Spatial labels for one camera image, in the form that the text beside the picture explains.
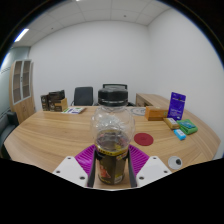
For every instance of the orange cardboard box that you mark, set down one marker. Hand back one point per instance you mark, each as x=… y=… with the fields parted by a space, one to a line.
x=155 y=113

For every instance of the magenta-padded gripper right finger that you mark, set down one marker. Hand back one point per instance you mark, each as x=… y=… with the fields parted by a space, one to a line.
x=154 y=168

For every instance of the black mesh office chair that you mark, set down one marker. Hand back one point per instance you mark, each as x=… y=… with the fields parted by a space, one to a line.
x=115 y=85

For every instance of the small dark brown box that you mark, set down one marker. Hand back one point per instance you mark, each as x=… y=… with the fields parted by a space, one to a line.
x=44 y=102

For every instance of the small blue box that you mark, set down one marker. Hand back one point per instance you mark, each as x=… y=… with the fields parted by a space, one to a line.
x=179 y=134

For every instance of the round white printed disc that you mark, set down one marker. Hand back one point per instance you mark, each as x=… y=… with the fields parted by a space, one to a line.
x=140 y=111

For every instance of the rectangular ceiling light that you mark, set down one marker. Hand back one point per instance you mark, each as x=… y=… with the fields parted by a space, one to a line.
x=21 y=35

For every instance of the flat round red coaster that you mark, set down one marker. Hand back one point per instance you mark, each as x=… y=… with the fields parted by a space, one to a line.
x=143 y=139

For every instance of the clear black-capped drink bottle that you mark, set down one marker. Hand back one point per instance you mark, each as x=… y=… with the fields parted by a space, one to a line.
x=112 y=120

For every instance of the black padded office chair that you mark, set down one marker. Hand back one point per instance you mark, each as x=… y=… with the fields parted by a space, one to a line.
x=83 y=96

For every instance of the purple foil packet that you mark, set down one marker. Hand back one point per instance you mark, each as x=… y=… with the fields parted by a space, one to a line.
x=176 y=106

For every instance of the green flat box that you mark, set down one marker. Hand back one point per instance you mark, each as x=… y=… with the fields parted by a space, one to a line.
x=187 y=126

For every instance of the kraft cardboard box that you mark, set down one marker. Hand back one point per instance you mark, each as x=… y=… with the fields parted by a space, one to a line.
x=61 y=106

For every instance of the tan snack packet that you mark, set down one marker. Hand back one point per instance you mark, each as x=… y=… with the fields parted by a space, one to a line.
x=171 y=123

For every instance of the wooden glass-door cabinet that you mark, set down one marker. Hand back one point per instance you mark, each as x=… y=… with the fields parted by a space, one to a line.
x=21 y=90

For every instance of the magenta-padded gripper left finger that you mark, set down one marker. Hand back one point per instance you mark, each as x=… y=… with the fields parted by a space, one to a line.
x=68 y=168

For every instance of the small white round device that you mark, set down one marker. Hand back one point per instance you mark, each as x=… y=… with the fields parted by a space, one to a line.
x=175 y=162

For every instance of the black sofa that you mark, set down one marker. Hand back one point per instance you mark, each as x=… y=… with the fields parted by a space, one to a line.
x=7 y=128

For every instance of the wooden side desk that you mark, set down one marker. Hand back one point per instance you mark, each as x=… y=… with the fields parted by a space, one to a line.
x=153 y=99

